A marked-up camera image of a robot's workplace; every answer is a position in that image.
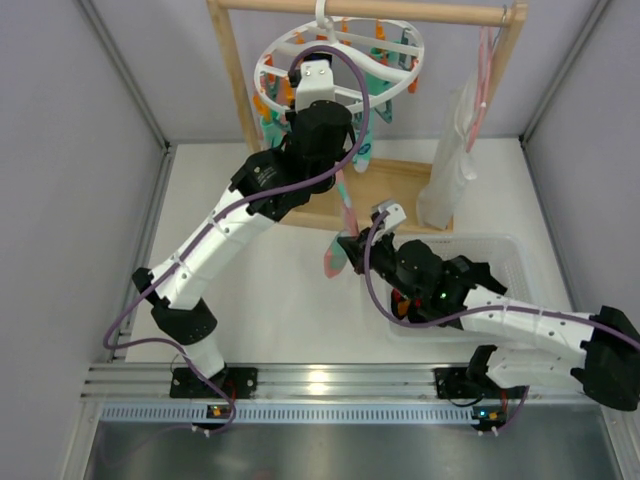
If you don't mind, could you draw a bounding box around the pink teal sock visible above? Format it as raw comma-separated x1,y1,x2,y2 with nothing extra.
323,170,359,279

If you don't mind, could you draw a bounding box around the mint green sock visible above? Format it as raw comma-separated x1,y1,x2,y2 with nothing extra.
260,117,291,149
353,73,393,173

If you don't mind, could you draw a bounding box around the white round clip hanger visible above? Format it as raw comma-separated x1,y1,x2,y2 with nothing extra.
253,1,425,119

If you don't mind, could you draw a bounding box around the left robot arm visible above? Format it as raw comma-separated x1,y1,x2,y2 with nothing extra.
132,100,356,385

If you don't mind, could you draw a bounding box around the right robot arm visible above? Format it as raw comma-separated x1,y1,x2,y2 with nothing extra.
338,230,639,412

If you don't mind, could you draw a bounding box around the red black argyle sock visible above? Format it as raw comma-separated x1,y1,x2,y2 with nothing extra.
390,289,426,324

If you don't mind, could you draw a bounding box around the white plastic basket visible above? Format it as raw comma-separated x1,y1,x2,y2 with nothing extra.
387,233,541,344

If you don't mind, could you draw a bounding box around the white cloth garment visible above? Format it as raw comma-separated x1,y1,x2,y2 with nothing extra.
416,72,477,230

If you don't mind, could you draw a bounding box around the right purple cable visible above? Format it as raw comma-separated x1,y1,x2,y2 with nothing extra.
360,209,640,436

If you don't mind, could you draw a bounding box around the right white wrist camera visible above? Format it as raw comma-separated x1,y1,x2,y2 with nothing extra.
371,199,406,235

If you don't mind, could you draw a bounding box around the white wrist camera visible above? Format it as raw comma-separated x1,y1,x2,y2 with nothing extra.
371,199,406,235
294,59,335,112

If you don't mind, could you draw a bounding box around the wooden clothes rack frame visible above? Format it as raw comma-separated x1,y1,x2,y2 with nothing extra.
206,0,528,233

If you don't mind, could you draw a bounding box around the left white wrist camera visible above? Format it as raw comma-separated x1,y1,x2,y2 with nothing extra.
294,59,335,112

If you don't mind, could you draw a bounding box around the aluminium mounting rail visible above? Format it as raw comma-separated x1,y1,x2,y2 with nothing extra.
79,362,621,405

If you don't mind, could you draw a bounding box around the pink wire hanger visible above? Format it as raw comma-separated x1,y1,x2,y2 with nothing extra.
466,26,496,154

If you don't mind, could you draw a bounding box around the perforated cable duct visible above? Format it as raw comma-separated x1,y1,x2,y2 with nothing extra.
100,402,502,425

